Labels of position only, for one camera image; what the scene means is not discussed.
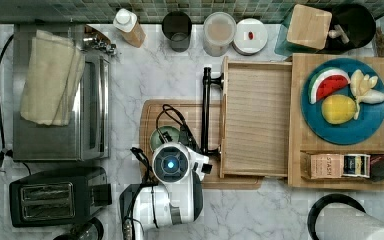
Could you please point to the green cup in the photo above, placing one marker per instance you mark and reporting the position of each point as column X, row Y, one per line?
column 170, row 132

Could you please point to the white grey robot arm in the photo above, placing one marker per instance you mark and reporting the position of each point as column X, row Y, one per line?
column 170, row 192

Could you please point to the dark grey cup holder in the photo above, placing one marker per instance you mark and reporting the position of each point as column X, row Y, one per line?
column 177, row 28

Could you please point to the wooden cutting board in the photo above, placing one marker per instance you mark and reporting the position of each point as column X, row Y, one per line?
column 192, row 112

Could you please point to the wooden drawer tray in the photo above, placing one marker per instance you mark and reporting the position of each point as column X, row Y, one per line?
column 254, row 129

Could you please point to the clear plastic lidded container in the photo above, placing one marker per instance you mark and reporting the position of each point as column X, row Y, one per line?
column 219, row 31

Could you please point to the stainless steel toaster oven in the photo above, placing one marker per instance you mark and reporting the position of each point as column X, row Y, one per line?
column 87, row 136

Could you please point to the bamboo shelf board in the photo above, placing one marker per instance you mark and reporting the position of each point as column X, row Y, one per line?
column 303, row 140

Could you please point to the bottle with white cap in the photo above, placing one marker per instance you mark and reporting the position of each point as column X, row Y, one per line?
column 127, row 23

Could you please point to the stash tea box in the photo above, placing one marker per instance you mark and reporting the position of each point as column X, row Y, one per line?
column 323, row 166

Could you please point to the toy watermelon slice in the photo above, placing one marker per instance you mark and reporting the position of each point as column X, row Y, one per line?
column 325, row 82

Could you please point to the toy yellow lemon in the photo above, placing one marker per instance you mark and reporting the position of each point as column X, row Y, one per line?
column 338, row 109

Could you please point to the beige folded cloth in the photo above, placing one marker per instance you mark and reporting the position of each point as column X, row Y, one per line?
column 56, row 66

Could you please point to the black kettle top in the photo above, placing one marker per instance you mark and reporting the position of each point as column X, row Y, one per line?
column 91, row 230

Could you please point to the black two-slot toaster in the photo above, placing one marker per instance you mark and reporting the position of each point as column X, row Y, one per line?
column 59, row 197

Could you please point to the wooden knife block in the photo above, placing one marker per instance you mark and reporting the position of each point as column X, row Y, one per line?
column 309, row 27

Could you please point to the dark blue tea box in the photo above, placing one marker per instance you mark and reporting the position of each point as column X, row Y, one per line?
column 356, row 165

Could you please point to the toy peeled banana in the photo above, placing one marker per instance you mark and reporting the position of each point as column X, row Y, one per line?
column 362, row 88

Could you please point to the paper towel roll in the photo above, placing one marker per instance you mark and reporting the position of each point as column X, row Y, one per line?
column 347, row 223

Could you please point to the blue round plate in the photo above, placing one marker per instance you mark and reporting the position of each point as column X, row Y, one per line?
column 354, row 131

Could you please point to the black round pot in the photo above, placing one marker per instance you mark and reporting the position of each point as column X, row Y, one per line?
column 357, row 23

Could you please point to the black object beside tea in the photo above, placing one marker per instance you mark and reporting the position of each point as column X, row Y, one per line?
column 377, row 168

